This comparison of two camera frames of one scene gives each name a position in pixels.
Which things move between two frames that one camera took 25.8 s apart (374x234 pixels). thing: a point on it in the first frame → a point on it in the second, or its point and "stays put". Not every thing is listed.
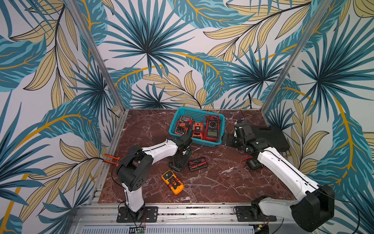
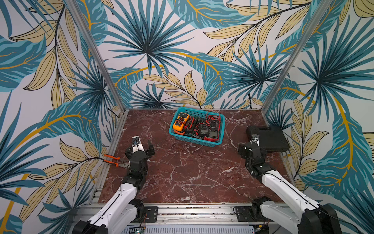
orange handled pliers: (112, 157) stays put
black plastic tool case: (274, 136) stays put
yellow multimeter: (174, 185) → (178, 126)
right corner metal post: (320, 12) stays put
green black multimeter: (181, 159) → (201, 130)
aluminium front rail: (176, 218) stays put
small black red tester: (197, 164) → (190, 124)
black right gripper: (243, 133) → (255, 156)
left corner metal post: (82, 22) stays put
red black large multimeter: (212, 129) stays put
